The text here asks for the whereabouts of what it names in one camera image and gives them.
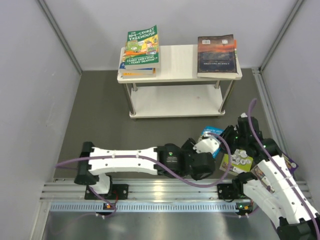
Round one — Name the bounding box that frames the light blue storey treehouse book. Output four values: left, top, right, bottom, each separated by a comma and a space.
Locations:
197, 126, 224, 142

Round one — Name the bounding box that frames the dark tale of cities book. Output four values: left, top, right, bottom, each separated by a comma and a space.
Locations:
197, 34, 239, 79

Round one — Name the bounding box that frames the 130-storey treehouse book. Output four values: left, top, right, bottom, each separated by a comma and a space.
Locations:
118, 68, 156, 79

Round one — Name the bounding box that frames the blue 91-storey treehouse book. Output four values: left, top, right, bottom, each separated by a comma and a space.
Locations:
118, 46, 156, 75

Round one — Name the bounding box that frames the green 104-storey treehouse book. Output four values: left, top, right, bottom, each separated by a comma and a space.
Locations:
123, 25, 161, 70

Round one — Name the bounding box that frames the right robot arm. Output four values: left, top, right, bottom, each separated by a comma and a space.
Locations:
218, 113, 320, 240

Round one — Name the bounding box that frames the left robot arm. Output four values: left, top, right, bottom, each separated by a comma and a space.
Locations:
74, 137, 220, 199

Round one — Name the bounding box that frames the lime green cartoon book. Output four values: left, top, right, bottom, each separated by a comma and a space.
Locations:
228, 149, 253, 176

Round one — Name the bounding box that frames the purple cartoon book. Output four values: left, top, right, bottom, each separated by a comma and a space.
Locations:
250, 153, 299, 194

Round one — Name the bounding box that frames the white two-tier wooden shelf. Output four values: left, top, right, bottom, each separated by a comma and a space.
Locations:
117, 44, 243, 119

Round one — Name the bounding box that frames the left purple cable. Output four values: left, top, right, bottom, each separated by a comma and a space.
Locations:
54, 132, 232, 219

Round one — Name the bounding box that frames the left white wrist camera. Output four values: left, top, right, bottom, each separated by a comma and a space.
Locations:
192, 137, 221, 157

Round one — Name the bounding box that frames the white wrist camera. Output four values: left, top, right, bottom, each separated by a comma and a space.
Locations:
240, 112, 248, 118
192, 137, 221, 157

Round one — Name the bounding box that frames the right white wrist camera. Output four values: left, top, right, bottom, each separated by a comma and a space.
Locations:
240, 112, 248, 118

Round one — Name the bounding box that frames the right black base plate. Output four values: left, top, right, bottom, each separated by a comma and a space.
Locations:
217, 183, 249, 202

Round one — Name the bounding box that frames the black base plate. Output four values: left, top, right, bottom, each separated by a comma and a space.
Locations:
217, 183, 249, 202
84, 184, 129, 200

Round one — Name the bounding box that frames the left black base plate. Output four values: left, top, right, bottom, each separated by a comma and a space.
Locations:
84, 184, 129, 200

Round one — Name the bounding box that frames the slotted grey cable duct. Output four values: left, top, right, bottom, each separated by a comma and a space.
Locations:
50, 202, 251, 213

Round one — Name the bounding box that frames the aluminium mounting rail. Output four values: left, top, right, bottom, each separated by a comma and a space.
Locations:
39, 178, 312, 203

